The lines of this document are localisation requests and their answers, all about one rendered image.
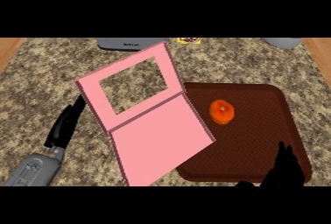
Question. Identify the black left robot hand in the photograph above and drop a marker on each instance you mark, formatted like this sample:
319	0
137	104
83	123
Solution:
63	125

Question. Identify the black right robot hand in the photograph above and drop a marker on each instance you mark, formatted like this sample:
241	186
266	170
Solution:
284	170

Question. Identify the brown tray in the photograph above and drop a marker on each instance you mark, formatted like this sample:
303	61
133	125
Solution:
254	131

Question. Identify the pink cardboard box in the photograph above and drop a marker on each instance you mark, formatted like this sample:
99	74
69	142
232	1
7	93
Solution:
148	116

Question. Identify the orange squash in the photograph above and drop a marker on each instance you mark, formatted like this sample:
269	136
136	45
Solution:
222	111

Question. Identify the grey appliance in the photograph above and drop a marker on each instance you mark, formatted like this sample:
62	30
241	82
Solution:
124	44

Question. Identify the yellow printed packet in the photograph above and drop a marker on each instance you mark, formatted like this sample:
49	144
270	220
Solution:
189	40

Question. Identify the pale grey container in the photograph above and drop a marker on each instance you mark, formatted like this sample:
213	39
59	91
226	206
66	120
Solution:
284	42

